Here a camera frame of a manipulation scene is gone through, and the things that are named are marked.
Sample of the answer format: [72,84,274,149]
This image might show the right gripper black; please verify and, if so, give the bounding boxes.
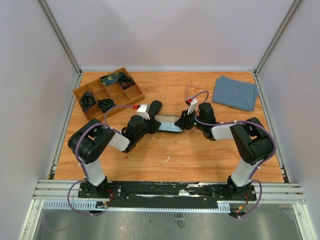
[174,107,205,131]

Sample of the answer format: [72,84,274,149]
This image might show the light blue cloth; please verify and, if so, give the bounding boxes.
[158,121,183,133]

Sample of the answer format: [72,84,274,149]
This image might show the pink clear glasses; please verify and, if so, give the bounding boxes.
[184,83,198,98]

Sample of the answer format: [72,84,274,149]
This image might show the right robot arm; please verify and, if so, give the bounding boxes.
[174,102,277,200]

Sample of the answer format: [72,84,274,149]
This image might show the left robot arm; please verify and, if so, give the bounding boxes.
[67,115,161,198]

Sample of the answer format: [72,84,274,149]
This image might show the wooden divided organizer tray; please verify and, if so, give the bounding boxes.
[70,71,146,127]

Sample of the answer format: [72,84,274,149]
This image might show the black dotted rolled tie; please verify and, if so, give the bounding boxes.
[97,98,115,113]

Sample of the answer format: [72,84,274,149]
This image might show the black orange rolled tie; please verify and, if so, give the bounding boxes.
[117,75,134,90]

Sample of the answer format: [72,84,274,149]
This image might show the blue patterned rolled tie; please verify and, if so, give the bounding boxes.
[99,71,126,87]

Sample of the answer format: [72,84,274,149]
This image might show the folded blue towel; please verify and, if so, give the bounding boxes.
[212,76,259,112]

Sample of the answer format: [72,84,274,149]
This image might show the black striped rolled tie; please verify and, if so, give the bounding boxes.
[80,91,97,113]

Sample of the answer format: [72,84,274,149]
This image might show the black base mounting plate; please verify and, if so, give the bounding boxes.
[78,181,257,209]

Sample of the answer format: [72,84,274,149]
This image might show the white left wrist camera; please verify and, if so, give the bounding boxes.
[132,103,150,120]

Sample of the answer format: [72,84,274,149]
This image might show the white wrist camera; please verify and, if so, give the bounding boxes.
[185,97,198,115]
[132,103,150,120]

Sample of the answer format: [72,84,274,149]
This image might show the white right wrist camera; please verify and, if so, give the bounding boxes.
[185,97,198,115]

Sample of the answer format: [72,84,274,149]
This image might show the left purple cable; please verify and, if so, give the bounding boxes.
[42,104,136,232]

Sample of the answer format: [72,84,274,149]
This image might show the purple cable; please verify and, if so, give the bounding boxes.
[42,104,136,232]
[188,90,278,221]

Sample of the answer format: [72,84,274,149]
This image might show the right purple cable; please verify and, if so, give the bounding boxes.
[188,90,278,221]

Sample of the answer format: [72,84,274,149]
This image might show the right aluminium frame post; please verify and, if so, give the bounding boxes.
[253,0,304,76]

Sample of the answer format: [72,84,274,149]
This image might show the aluminium frame post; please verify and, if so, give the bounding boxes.
[37,0,82,75]
[253,0,304,76]

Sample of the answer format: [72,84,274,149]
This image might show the left aluminium frame post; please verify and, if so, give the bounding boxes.
[37,0,82,75]

